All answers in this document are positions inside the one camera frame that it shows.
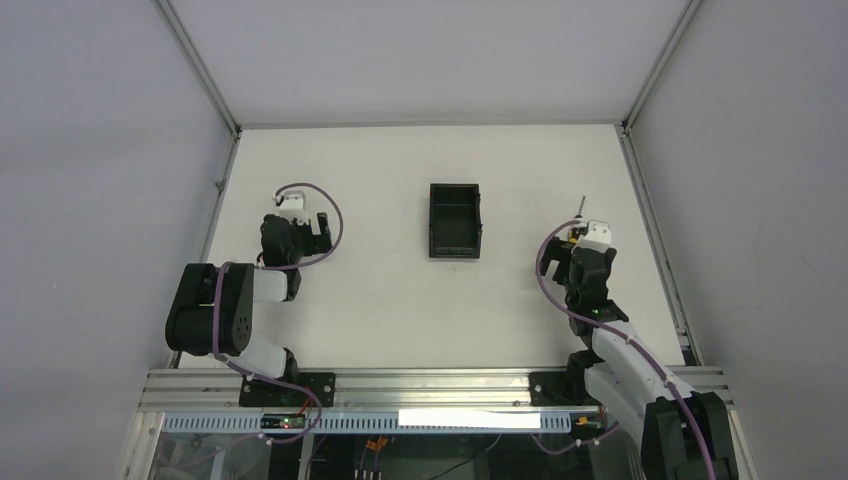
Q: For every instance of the perforated white cable duct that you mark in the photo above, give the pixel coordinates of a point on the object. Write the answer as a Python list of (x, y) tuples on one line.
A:
[(405, 421)]

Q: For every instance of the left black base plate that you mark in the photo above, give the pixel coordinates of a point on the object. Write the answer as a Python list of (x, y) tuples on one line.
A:
[(260, 394)]

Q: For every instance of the black yellow screwdriver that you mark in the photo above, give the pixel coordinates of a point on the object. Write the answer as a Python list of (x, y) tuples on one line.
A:
[(580, 215)]

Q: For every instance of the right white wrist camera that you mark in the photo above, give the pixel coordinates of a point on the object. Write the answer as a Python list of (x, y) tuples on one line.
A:
[(594, 235)]

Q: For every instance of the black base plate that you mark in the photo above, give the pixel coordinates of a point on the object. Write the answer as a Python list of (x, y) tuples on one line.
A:
[(260, 394), (558, 388)]

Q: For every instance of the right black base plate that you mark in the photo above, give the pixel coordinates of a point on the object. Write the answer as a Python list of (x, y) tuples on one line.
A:
[(558, 388)]

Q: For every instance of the small green circuit board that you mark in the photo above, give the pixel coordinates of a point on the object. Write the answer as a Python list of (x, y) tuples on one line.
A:
[(283, 421)]

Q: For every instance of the aluminium front rail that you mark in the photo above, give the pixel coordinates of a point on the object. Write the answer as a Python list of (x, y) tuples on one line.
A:
[(370, 389)]

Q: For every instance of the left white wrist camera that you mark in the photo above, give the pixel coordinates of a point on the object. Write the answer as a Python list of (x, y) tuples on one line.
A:
[(291, 206)]

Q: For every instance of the black plastic bin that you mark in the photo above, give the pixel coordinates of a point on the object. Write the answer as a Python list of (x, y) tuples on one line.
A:
[(454, 221)]

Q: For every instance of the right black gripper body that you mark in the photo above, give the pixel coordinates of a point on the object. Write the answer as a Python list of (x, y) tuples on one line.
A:
[(589, 253)]

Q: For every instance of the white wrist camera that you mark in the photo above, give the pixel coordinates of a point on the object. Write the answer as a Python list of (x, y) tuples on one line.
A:
[(291, 206), (594, 235)]

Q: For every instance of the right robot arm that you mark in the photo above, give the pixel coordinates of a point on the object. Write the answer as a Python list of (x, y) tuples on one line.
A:
[(680, 432)]

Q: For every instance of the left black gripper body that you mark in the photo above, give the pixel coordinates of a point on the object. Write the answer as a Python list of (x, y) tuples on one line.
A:
[(315, 234)]

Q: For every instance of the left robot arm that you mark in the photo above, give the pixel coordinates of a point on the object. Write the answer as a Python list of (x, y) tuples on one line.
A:
[(212, 310)]

